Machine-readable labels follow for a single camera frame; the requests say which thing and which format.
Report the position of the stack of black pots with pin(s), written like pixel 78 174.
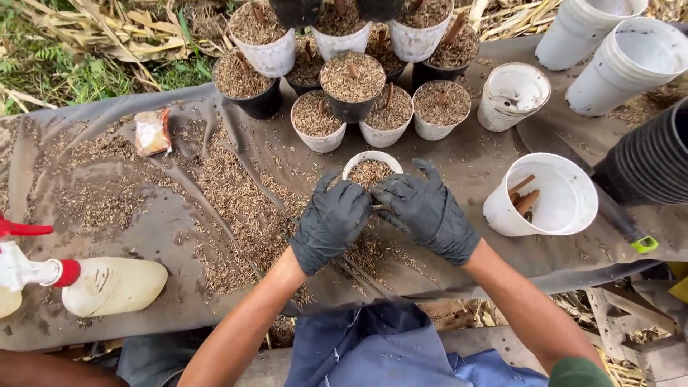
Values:
pixel 650 156

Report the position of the group of husk-filled planted pots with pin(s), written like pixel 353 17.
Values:
pixel 352 80

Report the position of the person's right hand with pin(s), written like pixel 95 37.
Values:
pixel 430 215

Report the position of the yellow plastic object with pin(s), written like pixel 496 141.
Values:
pixel 680 287

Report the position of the heap of loose rice husks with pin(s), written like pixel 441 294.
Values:
pixel 236 199

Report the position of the person's blue apron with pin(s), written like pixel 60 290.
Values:
pixel 376 349

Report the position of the person's green sleeve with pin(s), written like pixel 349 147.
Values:
pixel 579 374

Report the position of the heap of dry corn leaves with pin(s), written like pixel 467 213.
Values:
pixel 129 32

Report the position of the orange white plastic packet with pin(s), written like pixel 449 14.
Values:
pixel 152 133

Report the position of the white pot with husks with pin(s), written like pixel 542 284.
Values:
pixel 371 169

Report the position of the person's left hand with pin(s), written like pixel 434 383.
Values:
pixel 328 226

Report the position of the grey tarp sheet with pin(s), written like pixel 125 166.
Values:
pixel 473 156

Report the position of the white spray bottle red trigger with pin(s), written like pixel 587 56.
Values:
pixel 113 285

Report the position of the brown stem cutting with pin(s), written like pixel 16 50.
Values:
pixel 528 201
pixel 522 184

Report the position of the white pot holding brown cuttings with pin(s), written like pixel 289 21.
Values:
pixel 564 199

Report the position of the weathered wooden frame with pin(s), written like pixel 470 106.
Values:
pixel 645 333

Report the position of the person's grey trousers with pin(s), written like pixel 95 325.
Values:
pixel 156 357

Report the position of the empty white plastic pot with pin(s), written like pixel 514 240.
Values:
pixel 510 97

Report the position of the stack of white pots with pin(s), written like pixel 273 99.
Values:
pixel 618 75
pixel 575 32

